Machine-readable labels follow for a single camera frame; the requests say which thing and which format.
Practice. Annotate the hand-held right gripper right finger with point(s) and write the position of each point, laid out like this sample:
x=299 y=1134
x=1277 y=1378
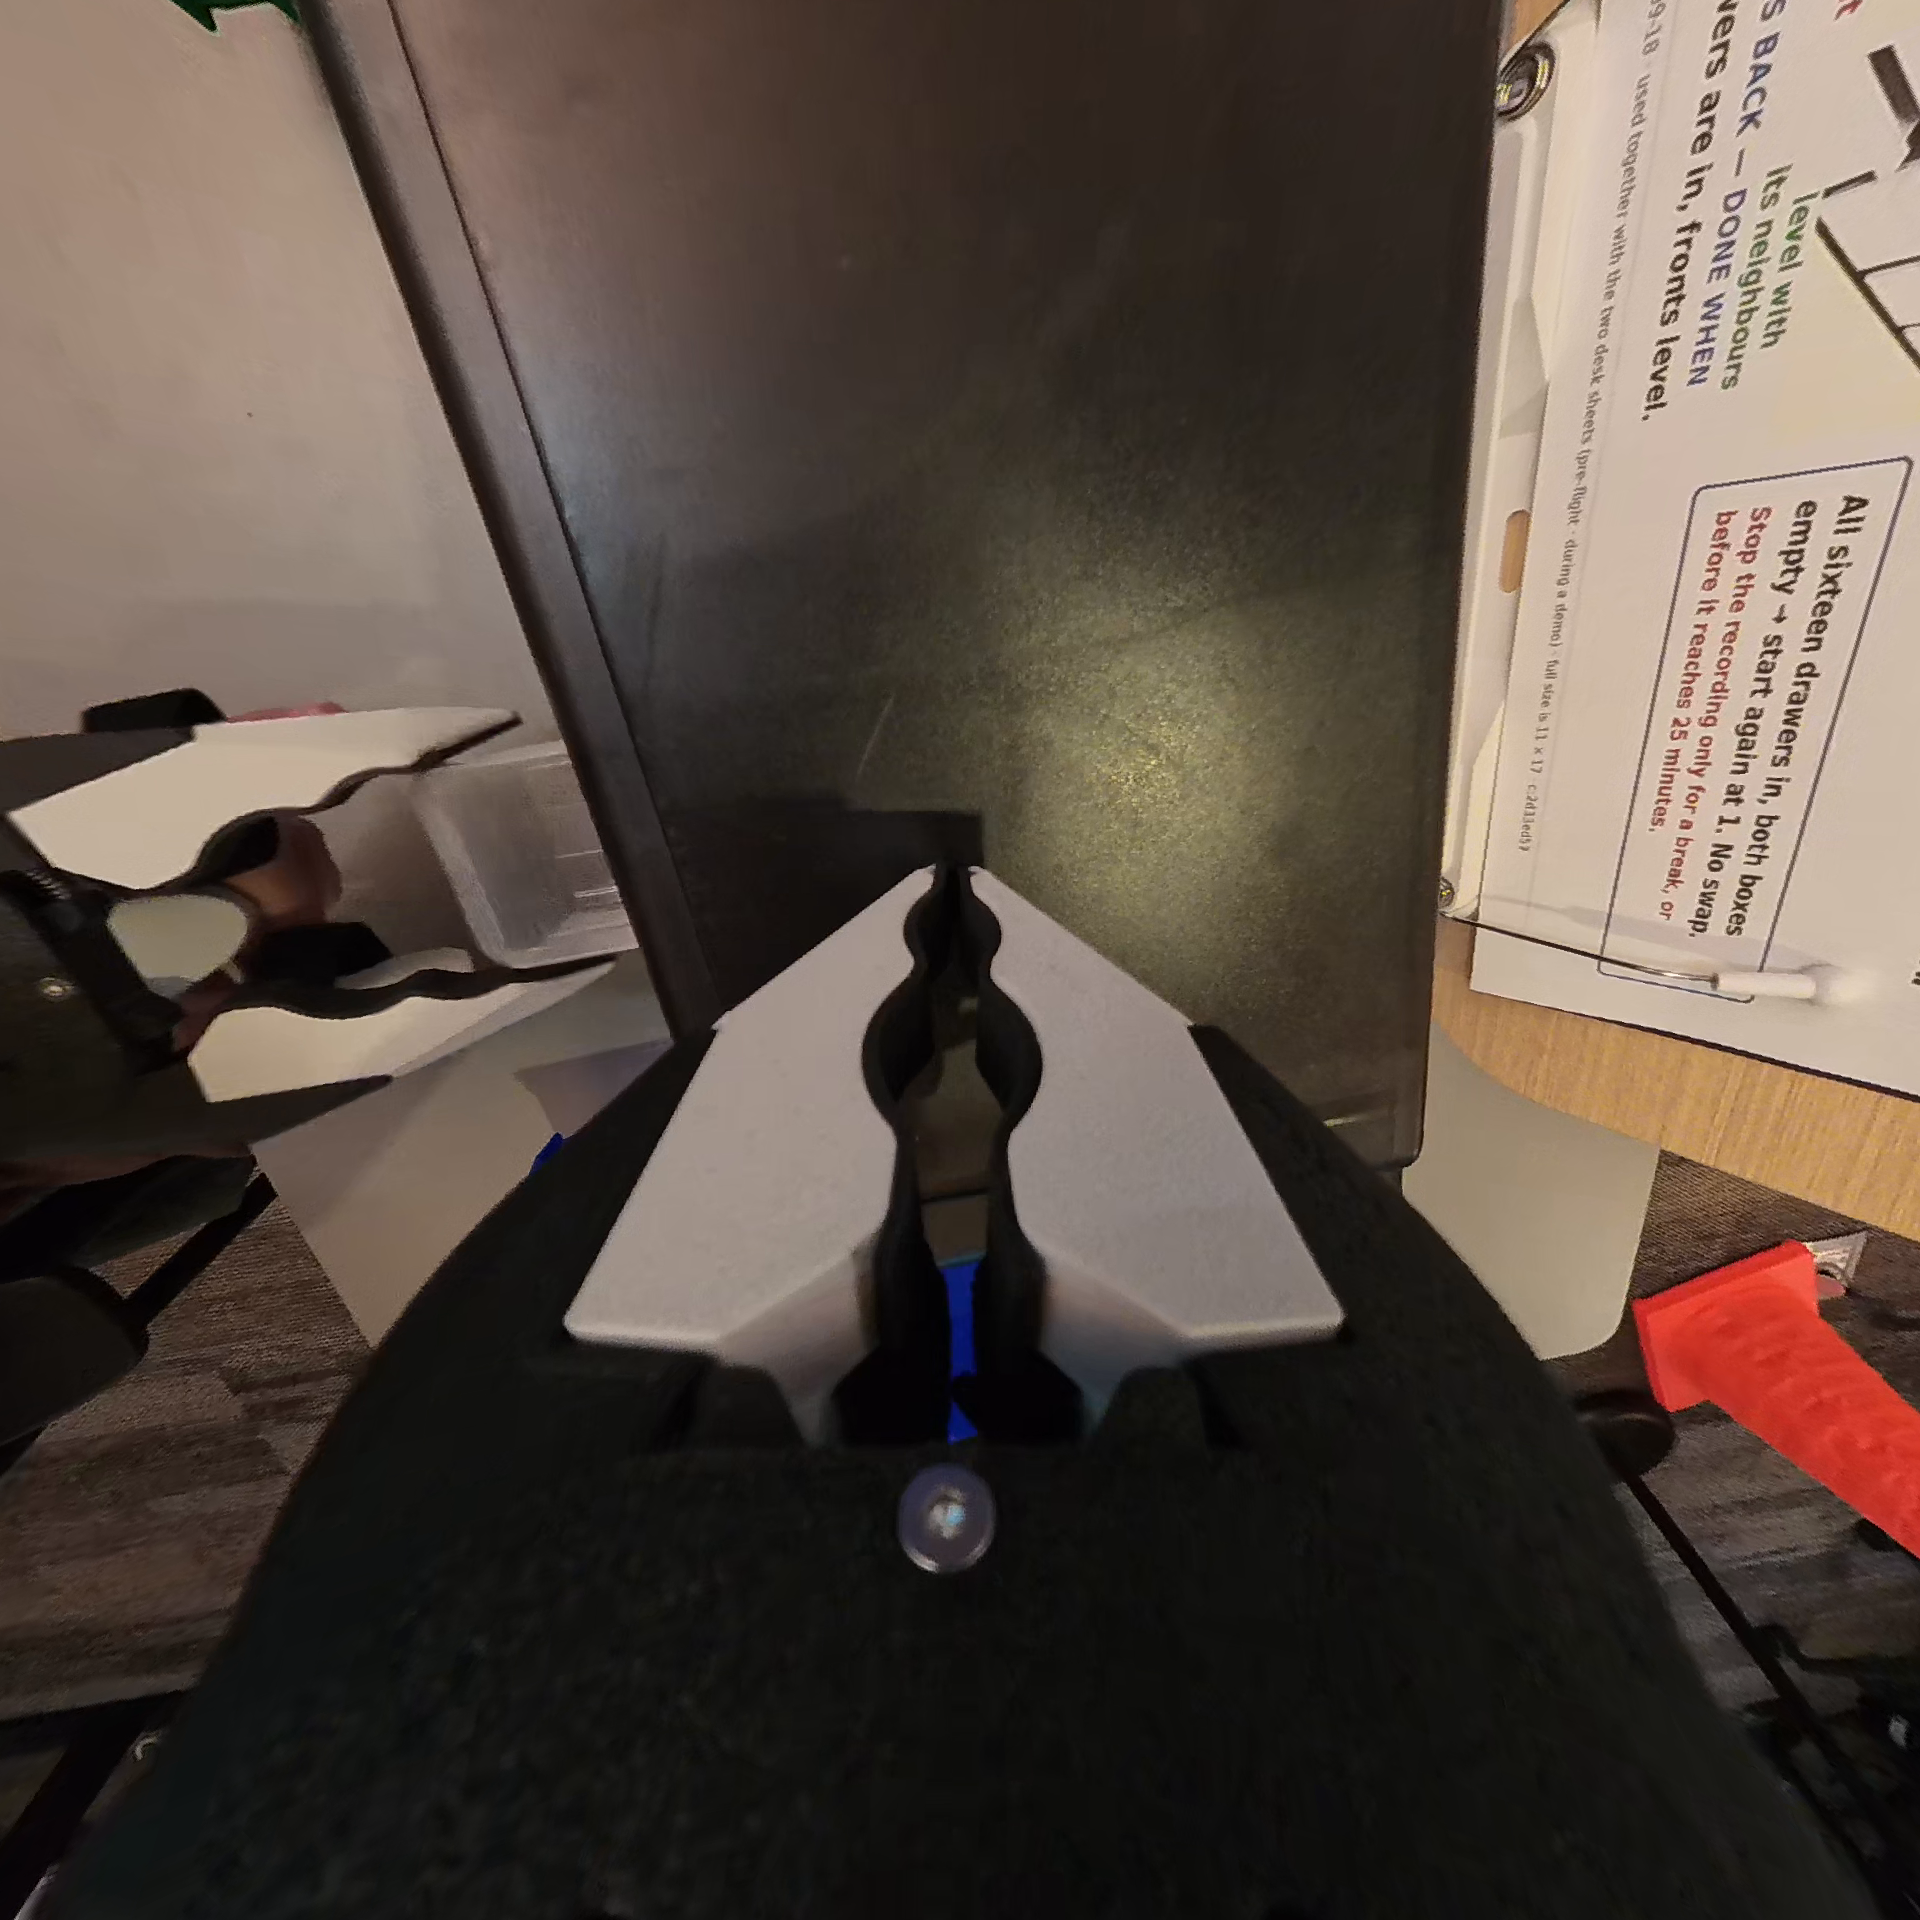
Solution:
x=1170 y=1202

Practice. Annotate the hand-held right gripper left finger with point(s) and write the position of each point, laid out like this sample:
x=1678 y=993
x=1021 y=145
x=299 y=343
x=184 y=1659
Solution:
x=721 y=1202

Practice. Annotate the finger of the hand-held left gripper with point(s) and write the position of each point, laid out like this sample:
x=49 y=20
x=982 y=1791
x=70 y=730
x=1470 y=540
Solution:
x=345 y=1037
x=299 y=751

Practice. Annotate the clear plastic drawer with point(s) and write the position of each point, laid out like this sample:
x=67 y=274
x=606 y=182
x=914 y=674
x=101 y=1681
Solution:
x=523 y=855

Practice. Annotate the black drawer cabinet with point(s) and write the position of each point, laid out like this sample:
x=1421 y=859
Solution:
x=974 y=451

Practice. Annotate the blue plastic bin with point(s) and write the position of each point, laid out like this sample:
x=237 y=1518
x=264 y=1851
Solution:
x=955 y=1306

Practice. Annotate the light wooden board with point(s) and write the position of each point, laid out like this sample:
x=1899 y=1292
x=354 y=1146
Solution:
x=1650 y=1110

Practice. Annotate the black stand base with rod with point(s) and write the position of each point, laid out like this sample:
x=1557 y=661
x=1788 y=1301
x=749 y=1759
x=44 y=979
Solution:
x=1628 y=1434

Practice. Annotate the red plastic object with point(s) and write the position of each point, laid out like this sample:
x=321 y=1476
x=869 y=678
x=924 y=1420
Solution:
x=1798 y=1396

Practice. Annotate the printed instruction sheet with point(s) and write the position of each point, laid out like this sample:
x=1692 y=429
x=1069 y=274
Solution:
x=1769 y=675

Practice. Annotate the white cardboard box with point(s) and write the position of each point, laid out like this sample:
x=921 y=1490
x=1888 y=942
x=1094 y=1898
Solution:
x=1516 y=451

